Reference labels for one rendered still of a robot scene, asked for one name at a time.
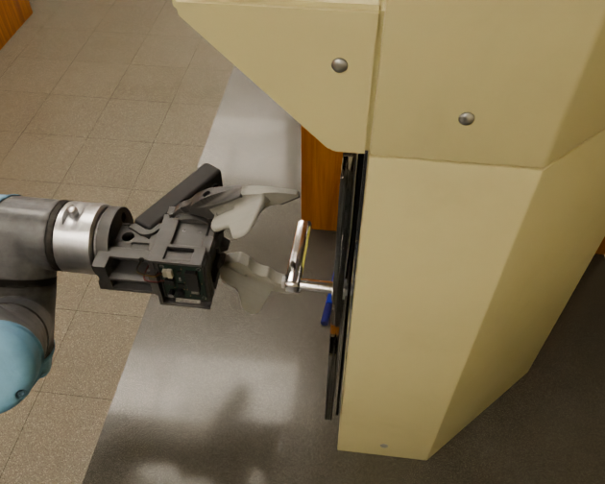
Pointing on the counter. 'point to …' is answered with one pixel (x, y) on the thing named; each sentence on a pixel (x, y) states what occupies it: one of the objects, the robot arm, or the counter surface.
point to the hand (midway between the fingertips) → (302, 242)
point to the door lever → (294, 282)
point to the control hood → (303, 58)
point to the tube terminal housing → (476, 205)
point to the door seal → (350, 273)
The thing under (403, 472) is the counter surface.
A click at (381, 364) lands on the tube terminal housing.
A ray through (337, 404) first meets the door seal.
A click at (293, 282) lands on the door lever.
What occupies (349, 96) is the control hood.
